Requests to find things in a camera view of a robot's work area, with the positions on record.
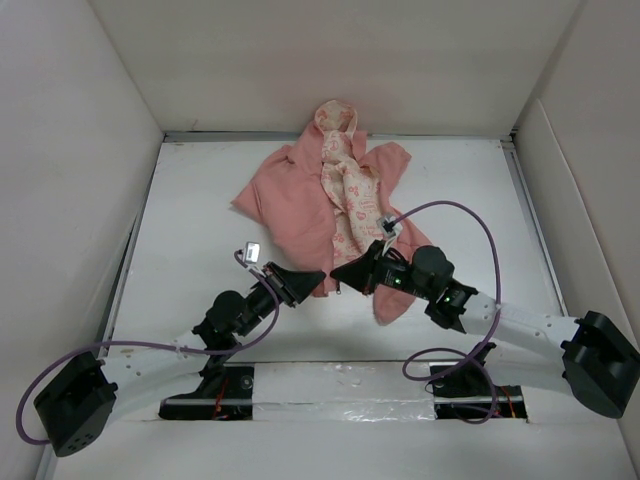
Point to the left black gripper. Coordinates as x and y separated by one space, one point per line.
291 286

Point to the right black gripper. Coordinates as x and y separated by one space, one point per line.
363 273

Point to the pink hooded jacket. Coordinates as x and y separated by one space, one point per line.
321 198

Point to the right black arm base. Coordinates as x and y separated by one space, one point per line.
466 395

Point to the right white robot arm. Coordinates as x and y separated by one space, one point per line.
591 358

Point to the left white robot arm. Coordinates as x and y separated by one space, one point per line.
88 393

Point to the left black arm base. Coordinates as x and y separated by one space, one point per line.
224 393

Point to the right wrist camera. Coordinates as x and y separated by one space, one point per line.
391 229

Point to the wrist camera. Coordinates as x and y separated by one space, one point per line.
391 229
249 257

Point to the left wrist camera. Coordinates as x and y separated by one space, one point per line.
249 257

